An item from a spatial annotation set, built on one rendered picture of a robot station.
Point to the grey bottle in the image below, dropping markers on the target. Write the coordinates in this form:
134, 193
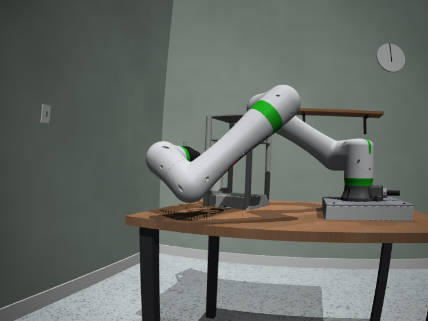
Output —
218, 185

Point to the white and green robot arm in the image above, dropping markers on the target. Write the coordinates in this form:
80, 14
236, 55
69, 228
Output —
190, 177

